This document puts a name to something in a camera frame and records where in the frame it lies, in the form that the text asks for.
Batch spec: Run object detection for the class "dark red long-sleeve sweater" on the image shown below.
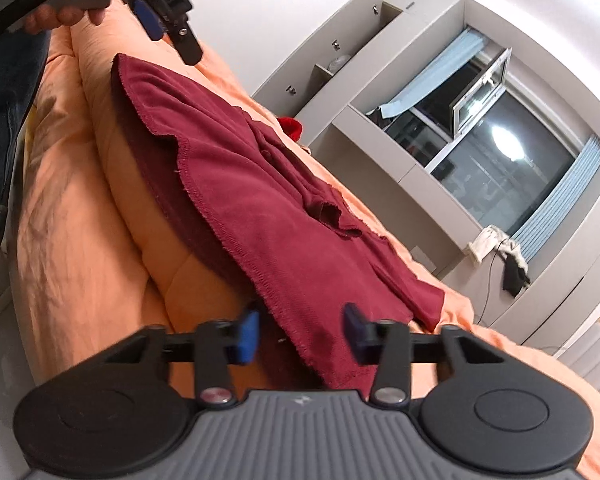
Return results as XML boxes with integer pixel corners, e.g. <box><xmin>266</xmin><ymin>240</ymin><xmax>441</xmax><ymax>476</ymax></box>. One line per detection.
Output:
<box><xmin>111</xmin><ymin>54</ymin><xmax>444</xmax><ymax>392</ymax></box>

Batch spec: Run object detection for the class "person's left hand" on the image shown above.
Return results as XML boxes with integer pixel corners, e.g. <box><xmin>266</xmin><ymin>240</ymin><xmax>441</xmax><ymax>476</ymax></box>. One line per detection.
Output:
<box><xmin>23</xmin><ymin>4</ymin><xmax>107</xmax><ymax>35</ymax></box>

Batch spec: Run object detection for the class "person's jeans leg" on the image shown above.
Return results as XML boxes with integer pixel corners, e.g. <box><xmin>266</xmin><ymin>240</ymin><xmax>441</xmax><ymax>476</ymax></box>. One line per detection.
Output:
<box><xmin>0</xmin><ymin>32</ymin><xmax>50</xmax><ymax>234</ymax></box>

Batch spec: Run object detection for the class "open grey wardrobe door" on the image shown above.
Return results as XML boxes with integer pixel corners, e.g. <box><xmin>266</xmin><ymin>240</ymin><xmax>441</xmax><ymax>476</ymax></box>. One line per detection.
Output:
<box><xmin>253</xmin><ymin>0</ymin><xmax>382</xmax><ymax>117</ymax></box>

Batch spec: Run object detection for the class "bright red cloth item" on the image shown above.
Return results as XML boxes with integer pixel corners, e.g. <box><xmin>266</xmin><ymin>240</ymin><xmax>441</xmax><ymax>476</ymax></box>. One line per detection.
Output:
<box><xmin>277</xmin><ymin>117</ymin><xmax>303</xmax><ymax>143</ymax></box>

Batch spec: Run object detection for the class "grey window desk unit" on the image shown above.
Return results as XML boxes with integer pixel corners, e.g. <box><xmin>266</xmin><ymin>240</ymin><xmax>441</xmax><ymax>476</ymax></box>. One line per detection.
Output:
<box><xmin>308</xmin><ymin>106</ymin><xmax>481</xmax><ymax>286</ymax></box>

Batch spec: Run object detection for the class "black garment on sill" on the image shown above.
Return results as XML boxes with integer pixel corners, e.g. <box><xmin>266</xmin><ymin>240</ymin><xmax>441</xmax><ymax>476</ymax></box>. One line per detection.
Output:
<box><xmin>498</xmin><ymin>249</ymin><xmax>531</xmax><ymax>297</ymax></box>

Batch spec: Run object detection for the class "orange bed duvet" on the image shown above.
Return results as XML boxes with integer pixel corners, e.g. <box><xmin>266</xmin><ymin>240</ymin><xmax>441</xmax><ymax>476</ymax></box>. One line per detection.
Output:
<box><xmin>7</xmin><ymin>0</ymin><xmax>600</xmax><ymax>480</ymax></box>

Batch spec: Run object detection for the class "open window sash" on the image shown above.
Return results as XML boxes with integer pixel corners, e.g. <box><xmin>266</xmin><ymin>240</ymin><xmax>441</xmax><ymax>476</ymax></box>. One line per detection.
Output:
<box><xmin>450</xmin><ymin>48</ymin><xmax>512</xmax><ymax>139</ymax></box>

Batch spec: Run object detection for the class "right light blue curtain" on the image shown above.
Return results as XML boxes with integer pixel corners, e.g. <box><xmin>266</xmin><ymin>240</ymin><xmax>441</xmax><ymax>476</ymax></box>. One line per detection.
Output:
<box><xmin>514</xmin><ymin>134</ymin><xmax>600</xmax><ymax>262</ymax></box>

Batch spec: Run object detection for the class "light blue curtain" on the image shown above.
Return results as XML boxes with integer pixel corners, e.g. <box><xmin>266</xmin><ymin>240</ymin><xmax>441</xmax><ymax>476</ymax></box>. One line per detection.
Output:
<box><xmin>514</xmin><ymin>134</ymin><xmax>600</xmax><ymax>262</ymax></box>
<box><xmin>378</xmin><ymin>27</ymin><xmax>490</xmax><ymax>119</ymax></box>

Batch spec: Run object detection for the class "left light blue curtain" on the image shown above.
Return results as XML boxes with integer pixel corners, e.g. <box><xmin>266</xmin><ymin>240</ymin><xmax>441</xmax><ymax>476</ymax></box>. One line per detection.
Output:
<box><xmin>378</xmin><ymin>27</ymin><xmax>490</xmax><ymax>119</ymax></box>

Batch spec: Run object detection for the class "white wall socket plate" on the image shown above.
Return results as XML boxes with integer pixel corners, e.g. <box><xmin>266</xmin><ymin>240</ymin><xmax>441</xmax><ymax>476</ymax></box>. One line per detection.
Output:
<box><xmin>411</xmin><ymin>246</ymin><xmax>437</xmax><ymax>274</ymax></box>

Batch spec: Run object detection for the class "black cable on wall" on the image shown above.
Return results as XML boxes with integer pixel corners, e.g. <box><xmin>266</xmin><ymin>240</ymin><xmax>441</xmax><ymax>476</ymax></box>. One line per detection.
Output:
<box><xmin>477</xmin><ymin>244</ymin><xmax>512</xmax><ymax>328</ymax></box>

